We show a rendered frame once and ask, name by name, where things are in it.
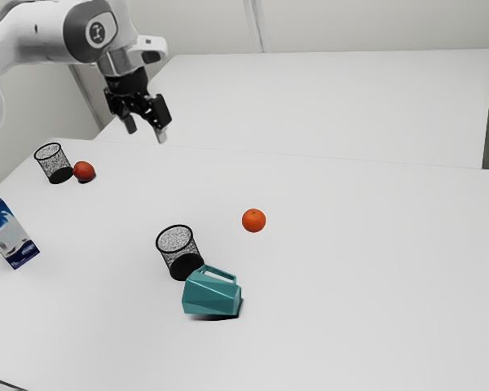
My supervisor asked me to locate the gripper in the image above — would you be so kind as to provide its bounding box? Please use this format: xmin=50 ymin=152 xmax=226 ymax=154
xmin=103 ymin=67 xmax=174 ymax=145

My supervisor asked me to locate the teal faceted mug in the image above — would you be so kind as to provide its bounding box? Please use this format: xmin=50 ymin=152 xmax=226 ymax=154
xmin=181 ymin=264 xmax=243 ymax=319

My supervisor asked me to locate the red apple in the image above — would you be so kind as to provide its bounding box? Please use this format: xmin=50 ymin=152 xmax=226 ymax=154
xmin=73 ymin=160 xmax=96 ymax=182

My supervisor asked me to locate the black mesh pen holder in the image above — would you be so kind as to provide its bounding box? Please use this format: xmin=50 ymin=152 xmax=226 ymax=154
xmin=155 ymin=223 xmax=205 ymax=282
xmin=33 ymin=142 xmax=74 ymax=185

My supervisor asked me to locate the orange fruit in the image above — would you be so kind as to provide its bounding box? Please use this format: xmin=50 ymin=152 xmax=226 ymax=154
xmin=241 ymin=208 xmax=267 ymax=234

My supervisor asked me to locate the blue and white carton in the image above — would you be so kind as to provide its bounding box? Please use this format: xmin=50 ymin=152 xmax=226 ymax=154
xmin=0 ymin=194 xmax=42 ymax=270

